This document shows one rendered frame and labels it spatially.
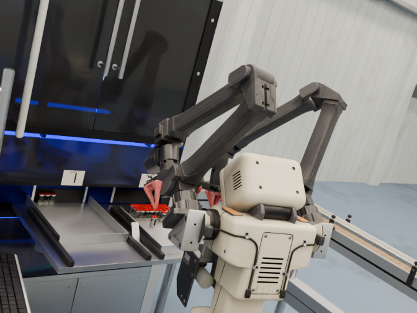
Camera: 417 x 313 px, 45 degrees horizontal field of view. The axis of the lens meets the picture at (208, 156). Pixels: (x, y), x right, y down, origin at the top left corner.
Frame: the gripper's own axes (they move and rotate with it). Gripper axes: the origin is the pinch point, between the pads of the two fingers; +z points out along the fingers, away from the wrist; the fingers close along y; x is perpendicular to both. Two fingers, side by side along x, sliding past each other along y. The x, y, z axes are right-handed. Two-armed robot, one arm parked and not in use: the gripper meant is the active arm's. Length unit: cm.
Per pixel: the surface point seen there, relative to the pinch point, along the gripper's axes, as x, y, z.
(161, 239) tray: 11.4, 13.0, 15.6
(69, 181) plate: 40, 38, -1
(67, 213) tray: 39, 38, 12
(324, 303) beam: -88, 0, 51
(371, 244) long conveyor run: -85, -20, 13
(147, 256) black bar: 27.1, -0.3, 16.5
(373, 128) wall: -613, 298, -47
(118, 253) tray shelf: 34.4, 6.3, 17.3
